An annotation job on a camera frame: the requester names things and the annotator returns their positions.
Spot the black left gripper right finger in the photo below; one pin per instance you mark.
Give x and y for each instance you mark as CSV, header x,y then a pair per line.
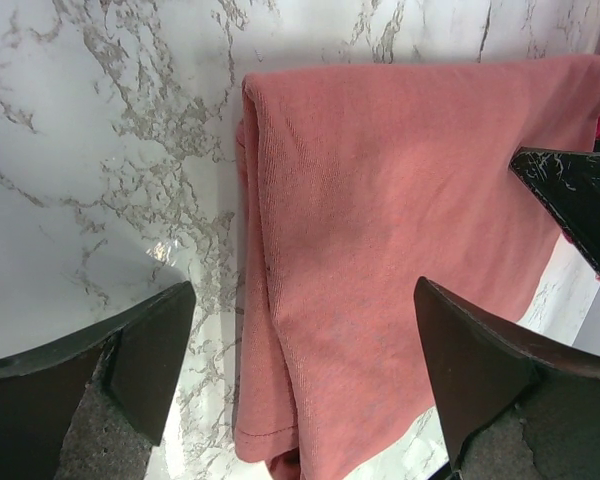
x,y
512,404

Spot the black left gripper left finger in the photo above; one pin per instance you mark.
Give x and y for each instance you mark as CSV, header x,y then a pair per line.
x,y
94,404

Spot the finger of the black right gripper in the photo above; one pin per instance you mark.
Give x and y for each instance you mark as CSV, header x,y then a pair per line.
x,y
567,184

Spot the salmon red t-shirt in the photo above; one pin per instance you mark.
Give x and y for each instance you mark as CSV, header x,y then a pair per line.
x,y
359,180

